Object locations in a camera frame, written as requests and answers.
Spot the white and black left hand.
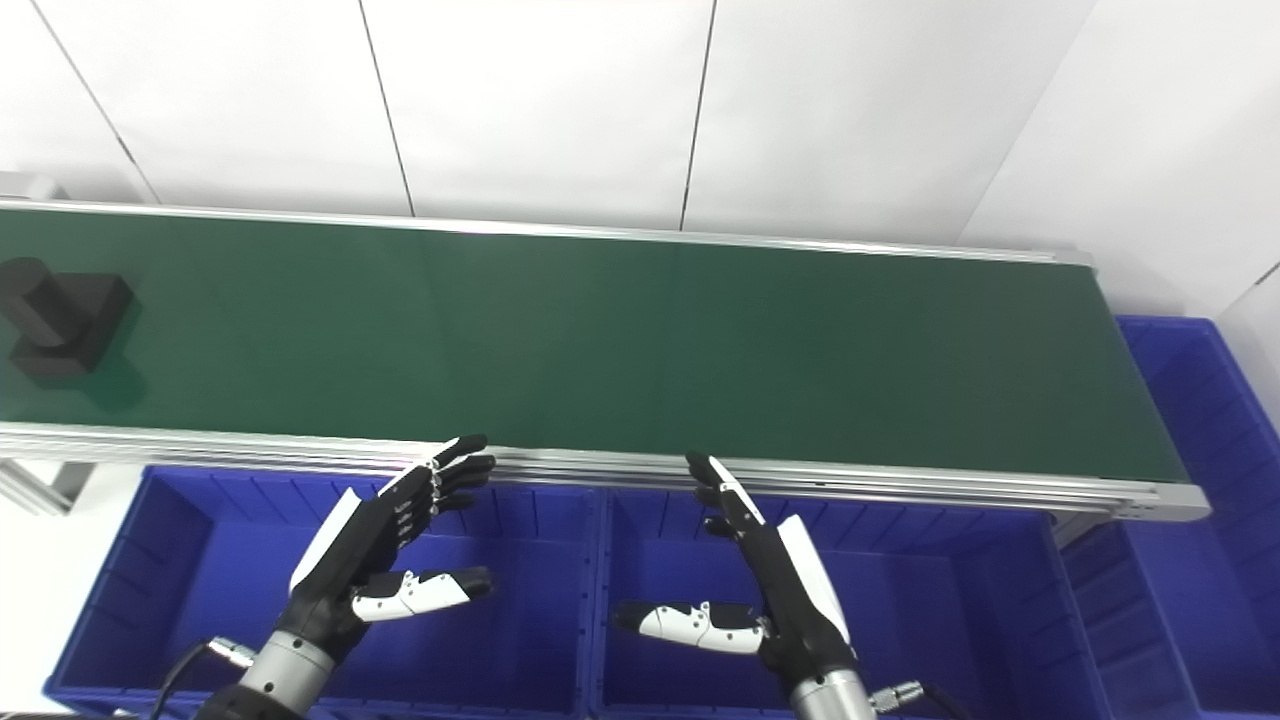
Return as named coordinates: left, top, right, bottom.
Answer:
left=275, top=435, right=497, bottom=658

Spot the white and black right hand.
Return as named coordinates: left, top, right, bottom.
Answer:
left=612, top=453, right=861, bottom=691

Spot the black cylinder block part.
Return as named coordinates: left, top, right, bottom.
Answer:
left=0, top=257, right=136, bottom=379

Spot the green conveyor belt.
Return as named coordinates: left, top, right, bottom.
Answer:
left=0, top=208, right=1191, bottom=483
left=0, top=196, right=1213, bottom=523

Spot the blue plastic bin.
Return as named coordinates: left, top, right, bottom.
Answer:
left=1060, top=317, right=1280, bottom=716
left=45, top=465, right=607, bottom=720
left=595, top=488, right=1113, bottom=720

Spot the aluminium conveyor support leg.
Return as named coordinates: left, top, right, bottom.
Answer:
left=0, top=458, right=97, bottom=517

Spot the grey conveyor end housing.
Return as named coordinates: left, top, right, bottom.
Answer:
left=0, top=170, right=69, bottom=202

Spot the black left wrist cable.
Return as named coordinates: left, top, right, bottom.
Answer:
left=150, top=638, right=259, bottom=720

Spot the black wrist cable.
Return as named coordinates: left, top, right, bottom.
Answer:
left=150, top=638, right=259, bottom=720
left=868, top=680, right=973, bottom=720

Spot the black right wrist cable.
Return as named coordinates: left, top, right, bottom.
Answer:
left=868, top=680, right=973, bottom=720

